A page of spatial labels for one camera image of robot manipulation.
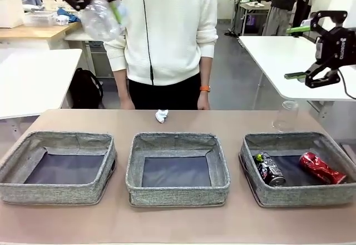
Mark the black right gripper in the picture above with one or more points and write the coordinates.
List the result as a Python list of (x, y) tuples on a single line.
[(339, 47)]

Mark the clear water bottle pink label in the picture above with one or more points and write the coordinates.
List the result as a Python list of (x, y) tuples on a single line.
[(100, 22)]

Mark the clear plastic cup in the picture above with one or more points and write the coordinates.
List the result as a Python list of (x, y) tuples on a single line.
[(286, 117)]

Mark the crushed red soda can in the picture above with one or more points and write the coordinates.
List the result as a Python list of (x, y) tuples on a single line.
[(320, 168)]

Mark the crushed dark soda can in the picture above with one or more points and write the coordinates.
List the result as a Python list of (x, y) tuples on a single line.
[(271, 170)]

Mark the white tissue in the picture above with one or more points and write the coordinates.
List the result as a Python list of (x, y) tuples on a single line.
[(162, 115)]

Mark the person's left forearm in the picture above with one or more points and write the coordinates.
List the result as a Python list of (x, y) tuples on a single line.
[(206, 71)]

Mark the person's right forearm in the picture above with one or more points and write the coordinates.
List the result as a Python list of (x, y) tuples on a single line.
[(121, 81)]

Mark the person's left hand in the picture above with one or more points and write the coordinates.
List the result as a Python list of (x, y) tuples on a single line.
[(203, 100)]

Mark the person's right hand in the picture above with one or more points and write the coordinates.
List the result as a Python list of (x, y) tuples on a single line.
[(126, 102)]

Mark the large white table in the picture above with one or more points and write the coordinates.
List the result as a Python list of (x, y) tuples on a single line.
[(278, 56)]

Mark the blue cloth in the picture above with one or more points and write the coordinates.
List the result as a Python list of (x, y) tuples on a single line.
[(66, 14)]

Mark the cream plastic crate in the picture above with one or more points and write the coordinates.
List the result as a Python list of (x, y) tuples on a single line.
[(55, 6)]

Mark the background person dark top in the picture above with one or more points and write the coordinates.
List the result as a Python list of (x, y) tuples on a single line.
[(283, 6)]

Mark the clear plastic container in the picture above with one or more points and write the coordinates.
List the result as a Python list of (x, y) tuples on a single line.
[(39, 18)]

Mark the background metal work table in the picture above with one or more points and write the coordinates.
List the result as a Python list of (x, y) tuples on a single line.
[(253, 6)]

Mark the wooden workbench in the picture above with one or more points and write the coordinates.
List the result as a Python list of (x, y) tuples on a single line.
[(41, 32)]

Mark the white storage box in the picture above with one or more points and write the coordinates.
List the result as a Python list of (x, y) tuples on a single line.
[(11, 9)]

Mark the person in white sweater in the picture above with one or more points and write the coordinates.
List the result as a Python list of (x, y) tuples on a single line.
[(172, 34)]

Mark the black backpack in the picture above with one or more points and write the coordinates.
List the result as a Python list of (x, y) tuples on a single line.
[(86, 89)]

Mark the orange wristwatch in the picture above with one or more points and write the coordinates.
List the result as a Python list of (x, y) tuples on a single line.
[(205, 88)]

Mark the white side table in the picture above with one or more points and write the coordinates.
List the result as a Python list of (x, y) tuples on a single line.
[(33, 75)]

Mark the grey fabric basket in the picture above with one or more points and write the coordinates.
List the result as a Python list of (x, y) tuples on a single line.
[(178, 195), (300, 195), (55, 193)]

